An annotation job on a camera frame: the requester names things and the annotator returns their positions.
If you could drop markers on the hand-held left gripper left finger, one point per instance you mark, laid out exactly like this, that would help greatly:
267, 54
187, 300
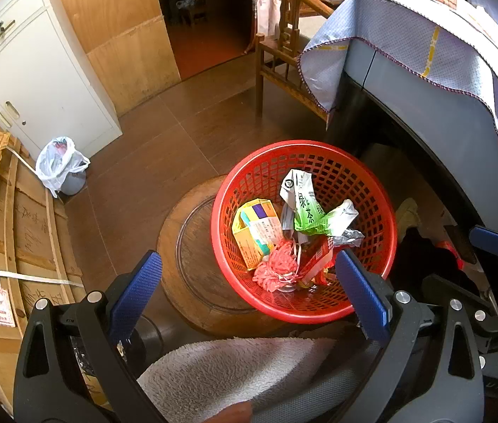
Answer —
136, 299

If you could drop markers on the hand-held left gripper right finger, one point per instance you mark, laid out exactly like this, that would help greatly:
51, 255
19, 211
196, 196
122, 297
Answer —
363, 299

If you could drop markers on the dark red snack bag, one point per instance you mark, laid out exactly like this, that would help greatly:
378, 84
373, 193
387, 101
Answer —
319, 260

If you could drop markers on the red shredded paper bundle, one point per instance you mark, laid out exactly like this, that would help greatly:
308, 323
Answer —
275, 268

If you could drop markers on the green and white drink carton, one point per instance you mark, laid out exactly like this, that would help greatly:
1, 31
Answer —
315, 216

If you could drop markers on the red plastic basket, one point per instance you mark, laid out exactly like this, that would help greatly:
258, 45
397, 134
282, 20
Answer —
363, 185

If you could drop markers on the orange cardboard box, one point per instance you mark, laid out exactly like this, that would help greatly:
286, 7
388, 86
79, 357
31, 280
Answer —
249, 238

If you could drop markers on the dark cloth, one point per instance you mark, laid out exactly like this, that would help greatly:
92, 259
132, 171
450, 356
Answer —
425, 260

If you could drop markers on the round wooden stool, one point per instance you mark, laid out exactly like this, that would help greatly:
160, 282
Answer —
196, 251

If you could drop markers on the tan slipper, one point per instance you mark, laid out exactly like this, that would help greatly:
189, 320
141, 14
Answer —
408, 213

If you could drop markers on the grey fleece towel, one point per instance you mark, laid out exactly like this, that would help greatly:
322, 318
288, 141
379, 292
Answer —
231, 370

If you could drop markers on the wooden crate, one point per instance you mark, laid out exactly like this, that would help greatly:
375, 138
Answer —
33, 238

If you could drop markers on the small grey bin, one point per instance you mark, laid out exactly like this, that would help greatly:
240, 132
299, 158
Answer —
75, 185

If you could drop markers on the small bin with plastic bag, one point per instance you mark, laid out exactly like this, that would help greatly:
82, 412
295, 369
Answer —
53, 163

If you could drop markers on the grey round table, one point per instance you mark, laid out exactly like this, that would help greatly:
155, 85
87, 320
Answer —
407, 97

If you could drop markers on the white metal cabinet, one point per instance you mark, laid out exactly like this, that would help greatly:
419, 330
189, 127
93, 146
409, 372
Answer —
55, 75

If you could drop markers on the carved wooden chair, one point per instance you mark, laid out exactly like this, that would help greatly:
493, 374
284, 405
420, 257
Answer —
290, 31

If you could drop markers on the white floral curtain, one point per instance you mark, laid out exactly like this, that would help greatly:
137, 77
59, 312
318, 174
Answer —
266, 17

